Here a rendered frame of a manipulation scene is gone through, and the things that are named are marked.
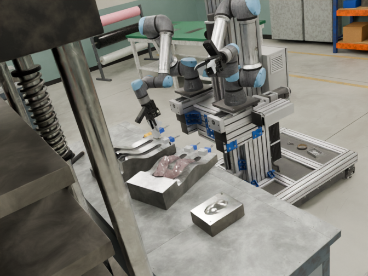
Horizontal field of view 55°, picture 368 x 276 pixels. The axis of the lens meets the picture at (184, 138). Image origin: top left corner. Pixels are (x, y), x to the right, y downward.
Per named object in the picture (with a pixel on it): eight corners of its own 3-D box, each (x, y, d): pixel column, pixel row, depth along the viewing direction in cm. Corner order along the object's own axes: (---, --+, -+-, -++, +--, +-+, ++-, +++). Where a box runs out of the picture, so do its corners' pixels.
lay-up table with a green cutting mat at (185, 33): (178, 64, 756) (169, 15, 712) (269, 76, 580) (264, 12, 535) (135, 81, 698) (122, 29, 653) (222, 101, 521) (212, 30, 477)
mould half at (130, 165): (156, 144, 250) (152, 127, 244) (177, 155, 230) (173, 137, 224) (92, 175, 227) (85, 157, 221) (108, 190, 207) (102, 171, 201)
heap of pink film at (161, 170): (176, 156, 217) (173, 145, 213) (199, 161, 206) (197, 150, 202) (148, 178, 199) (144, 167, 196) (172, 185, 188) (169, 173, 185)
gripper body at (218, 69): (219, 74, 171) (230, 65, 179) (215, 56, 168) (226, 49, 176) (206, 76, 175) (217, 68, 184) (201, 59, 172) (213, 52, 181)
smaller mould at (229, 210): (223, 202, 177) (222, 190, 174) (245, 215, 166) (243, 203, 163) (192, 222, 168) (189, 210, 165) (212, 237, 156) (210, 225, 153)
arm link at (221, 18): (213, -6, 204) (196, 73, 196) (231, -9, 198) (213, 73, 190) (222, 5, 213) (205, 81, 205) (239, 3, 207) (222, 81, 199)
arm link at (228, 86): (229, 84, 234) (226, 63, 228) (248, 84, 227) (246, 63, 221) (221, 90, 225) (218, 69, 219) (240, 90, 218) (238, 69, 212)
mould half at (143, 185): (184, 154, 229) (181, 139, 224) (218, 161, 213) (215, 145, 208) (131, 198, 196) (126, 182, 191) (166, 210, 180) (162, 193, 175)
